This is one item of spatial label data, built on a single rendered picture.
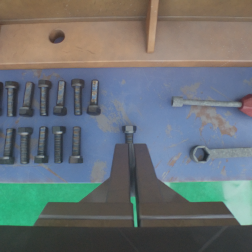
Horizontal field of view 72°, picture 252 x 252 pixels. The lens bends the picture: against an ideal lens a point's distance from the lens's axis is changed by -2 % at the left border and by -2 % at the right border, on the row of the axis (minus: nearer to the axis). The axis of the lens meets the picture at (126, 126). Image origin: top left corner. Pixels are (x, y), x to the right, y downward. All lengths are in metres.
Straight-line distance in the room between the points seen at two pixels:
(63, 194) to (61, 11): 0.82
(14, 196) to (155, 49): 0.97
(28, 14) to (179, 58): 0.23
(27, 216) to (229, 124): 0.97
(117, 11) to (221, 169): 0.27
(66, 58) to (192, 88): 0.19
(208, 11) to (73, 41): 0.20
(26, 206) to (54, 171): 0.78
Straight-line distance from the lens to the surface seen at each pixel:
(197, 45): 0.30
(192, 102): 0.27
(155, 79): 0.29
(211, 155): 0.28
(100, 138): 0.26
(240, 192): 1.08
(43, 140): 0.28
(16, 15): 0.33
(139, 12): 0.30
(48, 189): 0.99
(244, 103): 0.30
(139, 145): 0.15
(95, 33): 0.30
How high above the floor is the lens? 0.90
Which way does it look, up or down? 82 degrees down
